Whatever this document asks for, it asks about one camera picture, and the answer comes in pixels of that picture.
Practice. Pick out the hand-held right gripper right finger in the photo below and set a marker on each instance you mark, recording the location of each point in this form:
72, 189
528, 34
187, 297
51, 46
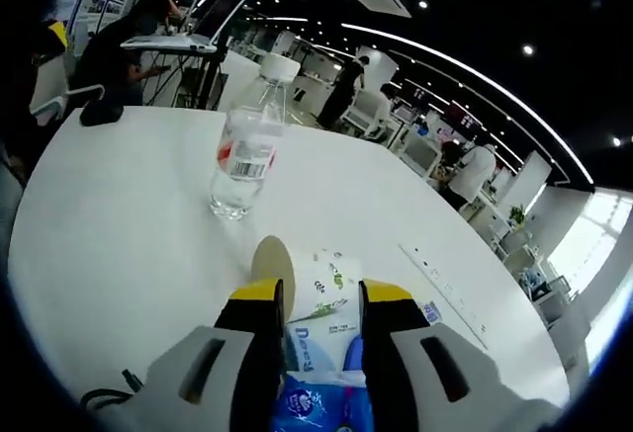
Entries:
395, 353

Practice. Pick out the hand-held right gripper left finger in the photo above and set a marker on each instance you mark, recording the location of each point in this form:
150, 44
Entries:
237, 353

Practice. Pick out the blue tissue pack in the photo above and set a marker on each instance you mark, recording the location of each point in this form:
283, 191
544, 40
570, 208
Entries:
306, 402

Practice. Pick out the paper cup with green print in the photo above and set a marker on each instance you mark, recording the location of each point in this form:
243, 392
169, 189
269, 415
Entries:
321, 274

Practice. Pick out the clear plastic water bottle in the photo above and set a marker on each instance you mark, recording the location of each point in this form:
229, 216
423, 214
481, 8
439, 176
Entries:
247, 155

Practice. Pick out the black oval object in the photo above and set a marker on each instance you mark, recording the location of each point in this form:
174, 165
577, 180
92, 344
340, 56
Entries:
101, 113

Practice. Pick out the table socket strip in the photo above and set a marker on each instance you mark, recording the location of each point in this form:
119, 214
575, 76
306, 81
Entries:
445, 288

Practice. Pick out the potted plant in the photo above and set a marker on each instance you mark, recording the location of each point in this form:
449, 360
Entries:
517, 215

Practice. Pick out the white office chair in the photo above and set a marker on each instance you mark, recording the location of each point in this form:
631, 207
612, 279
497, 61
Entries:
366, 115
420, 155

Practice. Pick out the hanging display screen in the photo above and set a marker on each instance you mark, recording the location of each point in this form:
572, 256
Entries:
465, 116

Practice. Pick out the white standing desk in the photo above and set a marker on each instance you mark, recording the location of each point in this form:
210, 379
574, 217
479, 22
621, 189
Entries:
168, 42

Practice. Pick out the computer monitor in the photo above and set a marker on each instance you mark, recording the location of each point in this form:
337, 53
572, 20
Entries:
237, 14

